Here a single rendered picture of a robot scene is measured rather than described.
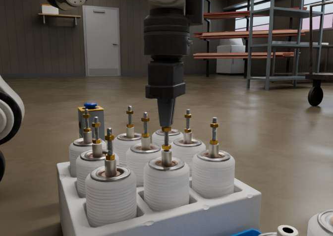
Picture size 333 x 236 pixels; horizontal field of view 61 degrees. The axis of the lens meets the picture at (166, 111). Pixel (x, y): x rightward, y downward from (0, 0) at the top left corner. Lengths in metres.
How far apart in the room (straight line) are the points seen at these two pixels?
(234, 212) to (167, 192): 0.15
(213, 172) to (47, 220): 0.55
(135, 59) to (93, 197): 9.40
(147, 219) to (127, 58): 9.33
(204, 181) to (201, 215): 0.08
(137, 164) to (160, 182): 0.12
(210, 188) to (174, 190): 0.10
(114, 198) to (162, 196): 0.10
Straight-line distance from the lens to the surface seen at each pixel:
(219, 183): 0.63
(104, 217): 0.55
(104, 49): 9.58
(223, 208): 0.62
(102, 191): 0.53
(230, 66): 9.80
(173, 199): 0.58
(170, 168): 0.57
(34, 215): 1.00
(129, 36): 9.85
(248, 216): 0.67
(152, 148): 0.70
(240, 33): 7.98
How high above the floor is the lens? 0.46
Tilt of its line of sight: 10 degrees down
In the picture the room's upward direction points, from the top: straight up
